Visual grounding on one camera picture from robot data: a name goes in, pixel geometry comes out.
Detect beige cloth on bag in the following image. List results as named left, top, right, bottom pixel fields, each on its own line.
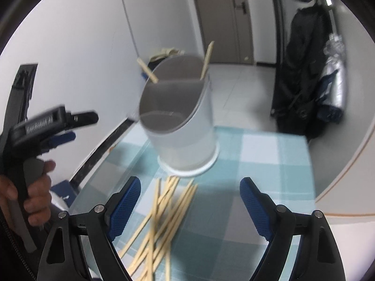
left=150, top=48, right=185, bottom=62

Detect grey entrance door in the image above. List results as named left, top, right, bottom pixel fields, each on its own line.
left=194, top=0, right=254, bottom=65

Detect black bag on floor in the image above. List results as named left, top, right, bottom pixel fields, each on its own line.
left=147, top=58, right=166, bottom=70

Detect black hanging coat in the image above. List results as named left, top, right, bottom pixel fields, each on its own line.
left=271, top=3, right=332, bottom=140

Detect chopstick in holder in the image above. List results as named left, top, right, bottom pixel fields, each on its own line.
left=200, top=41, right=214, bottom=80
left=137, top=58, right=159, bottom=84

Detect person's left hand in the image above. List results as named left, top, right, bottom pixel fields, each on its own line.
left=1, top=160, right=56, bottom=231

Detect white utensil holder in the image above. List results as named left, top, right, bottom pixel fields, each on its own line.
left=139, top=54, right=219, bottom=178

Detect silver folded umbrella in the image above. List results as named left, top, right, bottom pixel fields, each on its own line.
left=316, top=33, right=348, bottom=124

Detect chopstick in holder left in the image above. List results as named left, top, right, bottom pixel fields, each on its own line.
left=137, top=58, right=159, bottom=84

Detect dark blue paper bag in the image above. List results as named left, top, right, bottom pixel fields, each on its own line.
left=52, top=180, right=78, bottom=208

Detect blue cardboard box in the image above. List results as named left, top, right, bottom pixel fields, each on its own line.
left=141, top=72, right=148, bottom=81

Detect chopstick in holder right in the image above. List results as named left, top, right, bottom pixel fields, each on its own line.
left=200, top=41, right=214, bottom=80

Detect wooden chopstick on mat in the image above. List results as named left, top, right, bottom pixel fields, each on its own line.
left=128, top=179, right=195, bottom=275
left=146, top=178, right=160, bottom=280
left=117, top=176, right=180, bottom=259
left=137, top=183, right=199, bottom=281
left=165, top=246, right=171, bottom=281

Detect teal checked table mat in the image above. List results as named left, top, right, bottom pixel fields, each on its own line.
left=69, top=125, right=315, bottom=280

